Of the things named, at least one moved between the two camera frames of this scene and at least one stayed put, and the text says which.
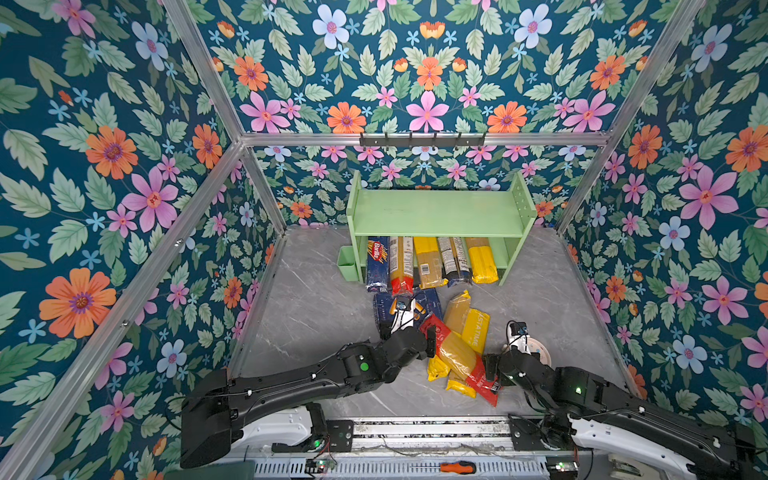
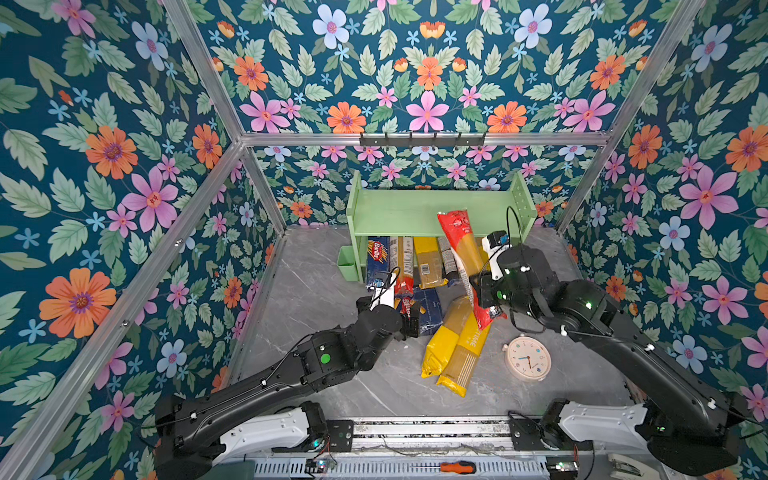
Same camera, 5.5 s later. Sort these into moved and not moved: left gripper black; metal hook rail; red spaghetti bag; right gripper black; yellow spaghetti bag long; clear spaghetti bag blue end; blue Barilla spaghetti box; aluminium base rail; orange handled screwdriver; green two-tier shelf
Moved: red spaghetti bag; right gripper black; left gripper black
Not moved: yellow spaghetti bag long; orange handled screwdriver; clear spaghetti bag blue end; green two-tier shelf; aluminium base rail; metal hook rail; blue Barilla spaghetti box
